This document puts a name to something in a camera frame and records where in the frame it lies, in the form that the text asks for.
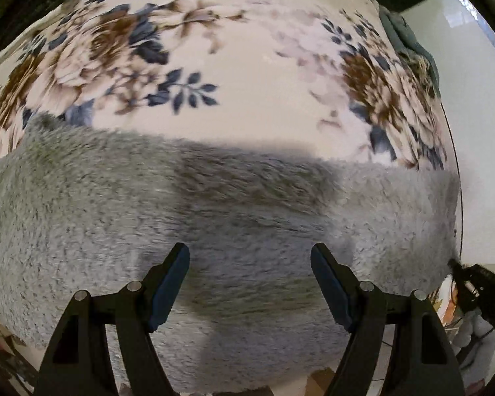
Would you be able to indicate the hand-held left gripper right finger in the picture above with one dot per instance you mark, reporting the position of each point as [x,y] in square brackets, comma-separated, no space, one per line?
[332,282]

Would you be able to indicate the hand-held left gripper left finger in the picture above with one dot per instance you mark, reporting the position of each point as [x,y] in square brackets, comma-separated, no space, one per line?
[170,280]

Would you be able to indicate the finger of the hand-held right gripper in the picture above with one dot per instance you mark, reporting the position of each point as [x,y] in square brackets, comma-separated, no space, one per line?
[462,274]

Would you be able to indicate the grey fluffy towel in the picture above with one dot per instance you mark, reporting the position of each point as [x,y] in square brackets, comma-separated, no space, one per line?
[247,222]

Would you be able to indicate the person's right hand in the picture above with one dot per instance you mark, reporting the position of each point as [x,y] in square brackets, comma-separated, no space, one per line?
[474,334]

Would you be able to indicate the cardboard box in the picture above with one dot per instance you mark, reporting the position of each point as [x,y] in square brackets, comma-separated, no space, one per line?
[321,382]

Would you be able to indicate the floral printed blanket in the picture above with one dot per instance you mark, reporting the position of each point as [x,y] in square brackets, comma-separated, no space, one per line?
[239,57]

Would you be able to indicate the grey-green crumpled cloth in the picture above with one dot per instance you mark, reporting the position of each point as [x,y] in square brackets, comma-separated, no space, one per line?
[412,45]

